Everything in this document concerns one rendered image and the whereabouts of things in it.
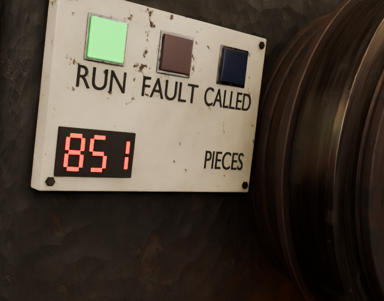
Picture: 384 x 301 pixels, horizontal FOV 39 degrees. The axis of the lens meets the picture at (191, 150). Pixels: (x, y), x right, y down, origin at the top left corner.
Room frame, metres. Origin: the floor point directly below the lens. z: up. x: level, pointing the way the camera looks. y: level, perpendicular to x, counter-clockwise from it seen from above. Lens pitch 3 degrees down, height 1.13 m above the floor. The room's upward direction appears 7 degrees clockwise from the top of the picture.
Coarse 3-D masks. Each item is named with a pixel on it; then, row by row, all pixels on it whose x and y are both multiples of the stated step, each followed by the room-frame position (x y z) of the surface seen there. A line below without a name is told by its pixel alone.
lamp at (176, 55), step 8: (168, 40) 0.54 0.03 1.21; (176, 40) 0.54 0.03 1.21; (184, 40) 0.55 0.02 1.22; (192, 40) 0.56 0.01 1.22; (168, 48) 0.54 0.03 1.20; (176, 48) 0.55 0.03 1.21; (184, 48) 0.55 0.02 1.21; (168, 56) 0.54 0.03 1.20; (176, 56) 0.55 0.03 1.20; (184, 56) 0.55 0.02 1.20; (168, 64) 0.54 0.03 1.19; (176, 64) 0.55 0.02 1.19; (184, 64) 0.55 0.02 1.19; (176, 72) 0.55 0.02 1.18; (184, 72) 0.55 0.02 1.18
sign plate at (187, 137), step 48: (96, 0) 0.49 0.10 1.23; (48, 48) 0.47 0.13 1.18; (144, 48) 0.53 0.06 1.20; (192, 48) 0.56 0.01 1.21; (240, 48) 0.61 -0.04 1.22; (48, 96) 0.47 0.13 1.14; (96, 96) 0.50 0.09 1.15; (144, 96) 0.53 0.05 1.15; (192, 96) 0.57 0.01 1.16; (240, 96) 0.61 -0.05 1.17; (48, 144) 0.47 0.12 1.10; (96, 144) 0.50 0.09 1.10; (144, 144) 0.53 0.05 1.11; (192, 144) 0.57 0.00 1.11; (240, 144) 0.62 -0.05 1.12
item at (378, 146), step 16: (368, 112) 0.54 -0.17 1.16; (368, 128) 0.54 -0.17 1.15; (368, 144) 0.53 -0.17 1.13; (368, 160) 0.53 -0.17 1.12; (368, 176) 0.53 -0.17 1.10; (368, 192) 0.53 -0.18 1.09; (368, 208) 0.53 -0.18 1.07; (368, 224) 0.53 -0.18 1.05; (368, 240) 0.54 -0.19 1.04; (368, 256) 0.54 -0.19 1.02; (368, 272) 0.56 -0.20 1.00
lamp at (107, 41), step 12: (96, 24) 0.49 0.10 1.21; (108, 24) 0.49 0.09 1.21; (120, 24) 0.50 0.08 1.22; (96, 36) 0.49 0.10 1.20; (108, 36) 0.50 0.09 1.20; (120, 36) 0.50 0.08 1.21; (96, 48) 0.49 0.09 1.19; (108, 48) 0.50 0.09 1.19; (120, 48) 0.50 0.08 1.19; (120, 60) 0.50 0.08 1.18
